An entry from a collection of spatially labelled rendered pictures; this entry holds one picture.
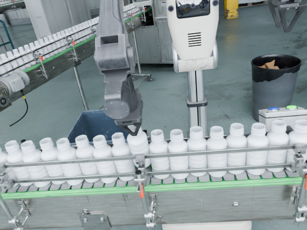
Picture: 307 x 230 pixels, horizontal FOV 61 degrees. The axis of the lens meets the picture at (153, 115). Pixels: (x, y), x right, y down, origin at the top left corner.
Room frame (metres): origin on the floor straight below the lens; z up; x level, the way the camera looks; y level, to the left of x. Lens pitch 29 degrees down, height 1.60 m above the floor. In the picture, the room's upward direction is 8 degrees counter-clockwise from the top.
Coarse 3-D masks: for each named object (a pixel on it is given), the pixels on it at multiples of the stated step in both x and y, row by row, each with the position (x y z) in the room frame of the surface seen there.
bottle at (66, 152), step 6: (66, 138) 0.70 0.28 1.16; (60, 144) 0.67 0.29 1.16; (66, 144) 0.68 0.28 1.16; (60, 150) 0.67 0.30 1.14; (66, 150) 0.67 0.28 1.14; (72, 150) 0.68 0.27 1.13; (60, 156) 0.66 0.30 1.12; (66, 156) 0.66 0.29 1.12; (72, 156) 0.67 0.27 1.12; (66, 168) 0.66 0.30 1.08; (72, 168) 0.66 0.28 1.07; (78, 168) 0.67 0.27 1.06; (66, 174) 0.66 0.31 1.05; (72, 174) 0.66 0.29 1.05; (78, 174) 0.67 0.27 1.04; (72, 180) 0.66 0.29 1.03; (78, 180) 0.66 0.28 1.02
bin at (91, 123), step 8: (88, 112) 1.30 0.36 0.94; (96, 112) 1.29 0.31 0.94; (104, 112) 1.29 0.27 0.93; (80, 120) 1.24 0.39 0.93; (88, 120) 1.30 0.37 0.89; (96, 120) 1.29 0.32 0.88; (104, 120) 1.29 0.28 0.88; (112, 120) 1.28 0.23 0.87; (72, 128) 1.13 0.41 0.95; (80, 128) 1.21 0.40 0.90; (88, 128) 1.30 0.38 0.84; (96, 128) 1.30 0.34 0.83; (104, 128) 1.29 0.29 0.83; (112, 128) 1.28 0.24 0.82; (120, 128) 1.28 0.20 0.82; (72, 136) 1.10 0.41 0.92; (88, 136) 1.27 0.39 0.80; (72, 144) 0.99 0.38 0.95
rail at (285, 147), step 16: (112, 144) 0.71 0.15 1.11; (304, 144) 0.56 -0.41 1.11; (64, 160) 0.65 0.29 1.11; (80, 160) 0.65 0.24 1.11; (96, 160) 0.64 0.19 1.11; (112, 160) 0.63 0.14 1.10; (80, 176) 0.65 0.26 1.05; (96, 176) 0.64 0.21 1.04; (112, 176) 0.63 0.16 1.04; (128, 176) 0.63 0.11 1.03
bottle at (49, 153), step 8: (40, 144) 0.69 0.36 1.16; (48, 144) 0.69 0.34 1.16; (48, 152) 0.68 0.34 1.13; (56, 152) 0.69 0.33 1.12; (48, 160) 0.67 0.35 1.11; (56, 160) 0.68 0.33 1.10; (48, 168) 0.67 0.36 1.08; (56, 168) 0.68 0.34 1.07; (56, 176) 0.67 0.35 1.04; (64, 176) 0.68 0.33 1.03; (56, 184) 0.68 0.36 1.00
